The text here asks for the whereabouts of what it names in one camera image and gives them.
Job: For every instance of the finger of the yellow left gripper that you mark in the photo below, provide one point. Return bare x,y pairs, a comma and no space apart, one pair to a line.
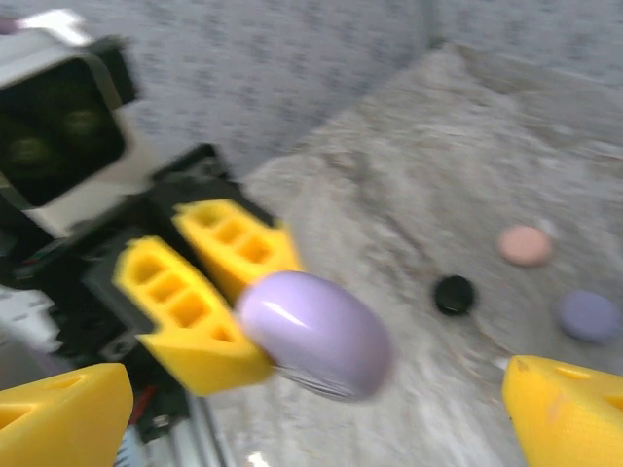
194,350
238,243

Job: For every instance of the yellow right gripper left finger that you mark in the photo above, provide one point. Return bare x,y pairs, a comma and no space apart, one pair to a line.
58,423

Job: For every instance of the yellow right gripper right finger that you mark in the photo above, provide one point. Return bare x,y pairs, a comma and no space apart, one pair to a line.
569,418

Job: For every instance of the purple earbud charging case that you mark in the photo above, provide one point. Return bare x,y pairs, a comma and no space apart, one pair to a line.
586,316
316,331

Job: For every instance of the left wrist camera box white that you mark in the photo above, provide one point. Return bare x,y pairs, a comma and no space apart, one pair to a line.
73,136

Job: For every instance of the pink earbud charging case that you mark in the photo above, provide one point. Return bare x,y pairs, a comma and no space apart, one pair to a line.
524,245

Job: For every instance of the black earbud charging case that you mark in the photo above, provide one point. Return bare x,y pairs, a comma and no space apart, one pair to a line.
454,294

